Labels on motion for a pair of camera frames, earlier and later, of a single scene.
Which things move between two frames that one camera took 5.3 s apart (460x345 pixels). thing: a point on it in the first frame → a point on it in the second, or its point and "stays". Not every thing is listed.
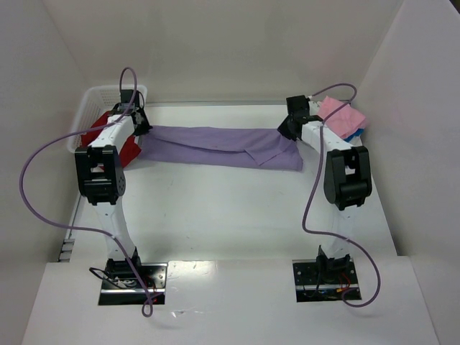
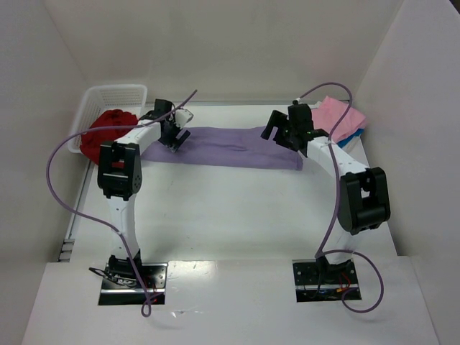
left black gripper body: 142,126 → 172,136
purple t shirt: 208,146 stays
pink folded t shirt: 346,122 stays
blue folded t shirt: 358,132 stays
